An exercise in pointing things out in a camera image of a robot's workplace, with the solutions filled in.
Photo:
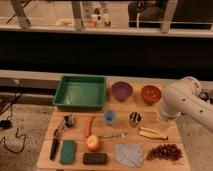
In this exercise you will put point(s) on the purple bowl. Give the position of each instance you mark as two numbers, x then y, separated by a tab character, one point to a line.
121	90

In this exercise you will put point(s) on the black rectangular block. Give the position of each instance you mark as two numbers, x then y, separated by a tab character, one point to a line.
94	158

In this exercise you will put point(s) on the small black binder clip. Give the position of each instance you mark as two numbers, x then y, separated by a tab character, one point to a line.
69	120

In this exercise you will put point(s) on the blue grey cloth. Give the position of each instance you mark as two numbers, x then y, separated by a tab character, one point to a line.
130	155

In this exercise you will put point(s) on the orange bowl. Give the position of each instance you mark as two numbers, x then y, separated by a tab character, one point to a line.
150	94

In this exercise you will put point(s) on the black handled knife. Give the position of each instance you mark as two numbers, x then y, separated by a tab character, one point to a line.
54	148

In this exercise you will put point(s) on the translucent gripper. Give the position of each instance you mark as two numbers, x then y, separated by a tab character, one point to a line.
164	123

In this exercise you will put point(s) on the green sponge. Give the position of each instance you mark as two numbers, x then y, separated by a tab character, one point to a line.
67	155

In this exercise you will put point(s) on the blue paper cup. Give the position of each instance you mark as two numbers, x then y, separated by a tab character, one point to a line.
109	117

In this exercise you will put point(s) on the metal cup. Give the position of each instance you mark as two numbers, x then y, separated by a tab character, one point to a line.
134	119

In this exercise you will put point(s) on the orange yellow apple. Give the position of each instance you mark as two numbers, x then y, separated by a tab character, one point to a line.
93	143

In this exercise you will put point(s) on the yellow banana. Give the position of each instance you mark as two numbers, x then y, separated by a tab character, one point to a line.
152	134

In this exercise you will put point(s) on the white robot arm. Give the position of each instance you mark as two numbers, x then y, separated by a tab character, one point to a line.
182	96

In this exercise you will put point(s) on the green plastic tray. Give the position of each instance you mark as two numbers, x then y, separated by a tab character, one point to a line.
81	92

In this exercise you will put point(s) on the bunch of dark grapes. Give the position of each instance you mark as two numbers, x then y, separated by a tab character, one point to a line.
165	151

